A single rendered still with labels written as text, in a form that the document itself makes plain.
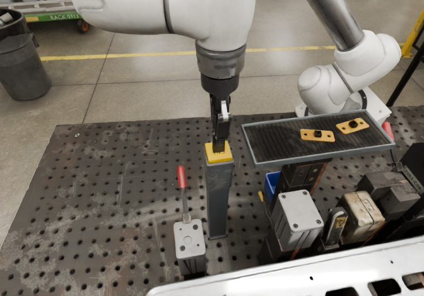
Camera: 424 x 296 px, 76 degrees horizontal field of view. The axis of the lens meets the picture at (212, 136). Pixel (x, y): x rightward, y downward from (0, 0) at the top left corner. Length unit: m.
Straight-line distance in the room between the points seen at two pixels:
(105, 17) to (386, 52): 1.01
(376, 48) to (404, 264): 0.73
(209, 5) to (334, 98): 0.90
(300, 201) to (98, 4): 0.56
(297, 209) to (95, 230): 0.77
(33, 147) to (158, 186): 1.64
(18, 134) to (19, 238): 1.69
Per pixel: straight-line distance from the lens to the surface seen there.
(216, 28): 0.44
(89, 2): 0.49
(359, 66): 1.20
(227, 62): 0.48
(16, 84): 3.09
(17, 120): 3.02
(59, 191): 1.31
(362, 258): 0.80
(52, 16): 4.18
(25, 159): 2.60
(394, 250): 0.85
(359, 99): 1.40
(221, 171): 0.70
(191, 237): 0.67
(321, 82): 1.19
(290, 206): 0.67
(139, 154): 1.32
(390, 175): 0.88
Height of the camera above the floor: 1.68
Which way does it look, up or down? 47 degrees down
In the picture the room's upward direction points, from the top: straight up
